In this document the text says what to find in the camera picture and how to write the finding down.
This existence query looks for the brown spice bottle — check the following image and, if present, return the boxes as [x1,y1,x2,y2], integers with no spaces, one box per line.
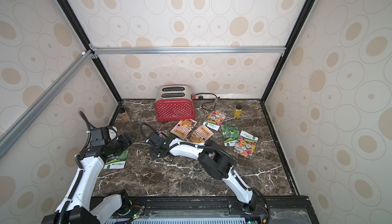
[119,107,130,122]

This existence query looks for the orange striped seed packet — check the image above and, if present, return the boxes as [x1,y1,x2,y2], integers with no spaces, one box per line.
[186,125,214,144]

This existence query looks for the green gourd packet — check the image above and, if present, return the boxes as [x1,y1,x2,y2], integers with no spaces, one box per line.
[221,124,240,147]
[104,148,129,169]

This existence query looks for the red polka dot toaster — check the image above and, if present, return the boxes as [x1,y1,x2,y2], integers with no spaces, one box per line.
[155,85,196,121]

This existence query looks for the flower seed packet back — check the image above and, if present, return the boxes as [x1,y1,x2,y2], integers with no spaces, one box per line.
[203,110,227,131]

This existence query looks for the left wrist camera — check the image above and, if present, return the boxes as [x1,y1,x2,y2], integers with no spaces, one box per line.
[90,126,117,147]

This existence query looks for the diagonal aluminium rail left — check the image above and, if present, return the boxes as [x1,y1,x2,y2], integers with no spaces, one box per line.
[1,50,93,158]

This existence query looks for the black toaster power cable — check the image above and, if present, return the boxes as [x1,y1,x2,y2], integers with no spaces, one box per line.
[194,93,221,113]

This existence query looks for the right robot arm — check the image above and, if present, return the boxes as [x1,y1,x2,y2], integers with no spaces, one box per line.
[145,132,261,214]

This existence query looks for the horizontal aluminium rail back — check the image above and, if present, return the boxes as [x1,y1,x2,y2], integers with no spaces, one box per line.
[92,46,286,55]

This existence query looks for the flower seed packet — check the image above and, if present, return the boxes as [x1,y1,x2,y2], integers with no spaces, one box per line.
[234,131,259,158]
[203,110,227,131]

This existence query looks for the black base frame front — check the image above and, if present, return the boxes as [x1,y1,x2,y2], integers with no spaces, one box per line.
[107,196,318,224]

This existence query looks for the yellow turmeric powder bottle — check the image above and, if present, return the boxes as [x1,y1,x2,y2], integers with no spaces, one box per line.
[234,104,243,118]

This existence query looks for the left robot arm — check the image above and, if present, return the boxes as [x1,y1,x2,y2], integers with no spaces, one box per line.
[42,133,133,224]

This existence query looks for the pink striped seed packet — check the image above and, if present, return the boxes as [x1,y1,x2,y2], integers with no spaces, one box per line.
[170,119,197,140]

